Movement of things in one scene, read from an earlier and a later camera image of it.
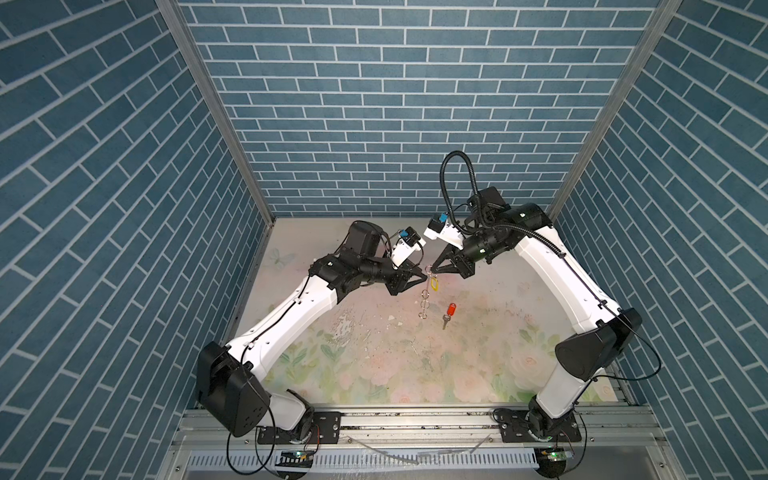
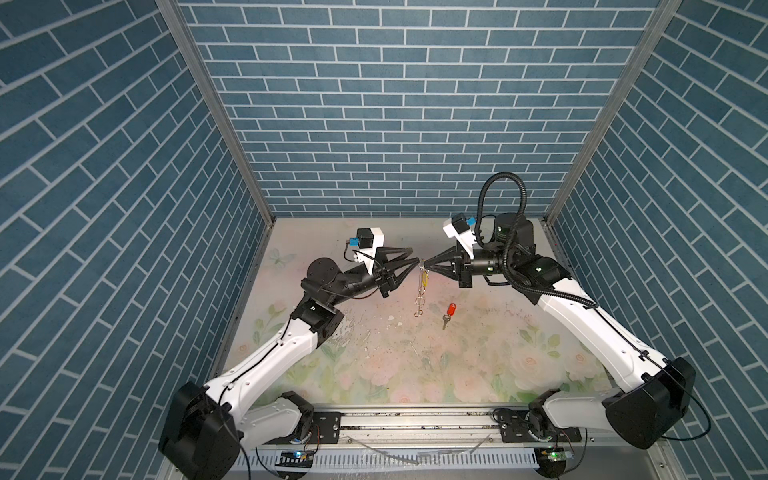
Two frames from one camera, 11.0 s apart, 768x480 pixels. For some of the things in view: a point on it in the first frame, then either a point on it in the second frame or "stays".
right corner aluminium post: (665, 17) stays
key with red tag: (451, 310) stays
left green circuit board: (296, 459) stays
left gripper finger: (416, 273) -> (399, 266)
